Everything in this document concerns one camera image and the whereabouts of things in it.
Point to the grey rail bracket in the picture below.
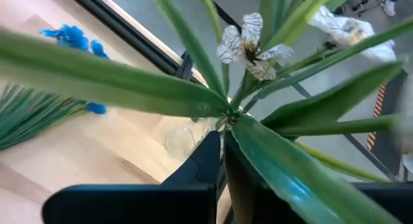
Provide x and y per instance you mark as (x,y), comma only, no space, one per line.
(185,67)

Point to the white artificial flower bunch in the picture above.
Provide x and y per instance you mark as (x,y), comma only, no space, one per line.
(129,88)

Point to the person's shoe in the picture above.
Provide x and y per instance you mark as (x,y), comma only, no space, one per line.
(388,7)

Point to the blue artificial flower bunch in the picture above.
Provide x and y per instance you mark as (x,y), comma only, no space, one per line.
(74,38)

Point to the black long table edge rail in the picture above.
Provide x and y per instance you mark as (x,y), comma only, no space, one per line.
(122,24)

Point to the black stand with hazard stripes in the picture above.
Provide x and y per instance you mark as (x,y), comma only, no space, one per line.
(379,98)

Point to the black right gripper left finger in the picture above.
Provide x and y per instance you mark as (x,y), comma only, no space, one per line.
(129,204)

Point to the clear glass vase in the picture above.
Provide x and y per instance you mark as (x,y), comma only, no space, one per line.
(180,141)

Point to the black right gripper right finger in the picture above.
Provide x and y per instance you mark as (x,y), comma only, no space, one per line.
(245,198)

